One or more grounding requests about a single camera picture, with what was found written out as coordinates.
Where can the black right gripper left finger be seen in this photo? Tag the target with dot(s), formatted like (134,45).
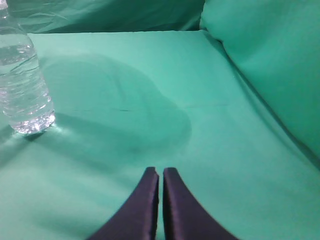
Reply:
(137,218)

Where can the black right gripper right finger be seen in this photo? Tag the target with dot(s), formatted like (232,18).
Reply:
(183,216)

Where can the clear plastic water bottle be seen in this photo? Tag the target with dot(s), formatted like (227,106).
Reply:
(24,96)

